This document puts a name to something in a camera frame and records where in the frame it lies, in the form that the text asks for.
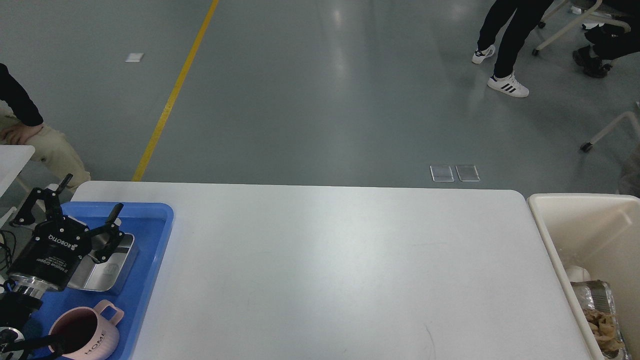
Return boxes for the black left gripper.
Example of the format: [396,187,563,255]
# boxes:
[7,173,125,293]

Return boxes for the stainless steel tray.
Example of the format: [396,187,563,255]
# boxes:
[67,233,138,296]

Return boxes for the pink mug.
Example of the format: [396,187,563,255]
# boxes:
[48,300,125,360]

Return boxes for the aluminium foil container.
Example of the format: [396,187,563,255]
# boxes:
[571,280,633,360]

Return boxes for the brown paper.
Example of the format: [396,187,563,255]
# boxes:
[582,309,625,354]

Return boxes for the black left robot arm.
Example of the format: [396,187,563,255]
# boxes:
[0,173,125,360]

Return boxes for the blue plastic tray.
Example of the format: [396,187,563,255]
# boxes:
[23,202,174,360]

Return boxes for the small white side table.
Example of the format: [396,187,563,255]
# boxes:
[0,145,35,196]

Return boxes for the person in black sweater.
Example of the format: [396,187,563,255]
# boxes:
[0,63,91,193]

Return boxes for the white paper scrap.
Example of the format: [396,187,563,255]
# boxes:
[125,52,145,63]

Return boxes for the left floor plate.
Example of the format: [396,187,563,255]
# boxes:
[429,165,455,183]

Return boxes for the floor plate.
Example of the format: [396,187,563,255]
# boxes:
[429,165,455,183]
[455,164,480,182]

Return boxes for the right floor plate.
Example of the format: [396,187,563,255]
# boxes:
[455,164,480,182]

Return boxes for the person with striped sneakers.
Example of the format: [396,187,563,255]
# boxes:
[471,0,553,98]

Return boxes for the white object in bin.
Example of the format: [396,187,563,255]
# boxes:
[564,265,592,283]

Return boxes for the white chair leg right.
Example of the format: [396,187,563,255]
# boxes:
[579,111,640,153]

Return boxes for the beige plastic bin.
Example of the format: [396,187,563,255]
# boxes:
[526,193,640,360]

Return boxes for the person in black shoes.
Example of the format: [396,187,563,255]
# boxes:
[573,0,640,78]

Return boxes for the white rolling chair frame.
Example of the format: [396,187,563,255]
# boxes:
[531,0,633,57]

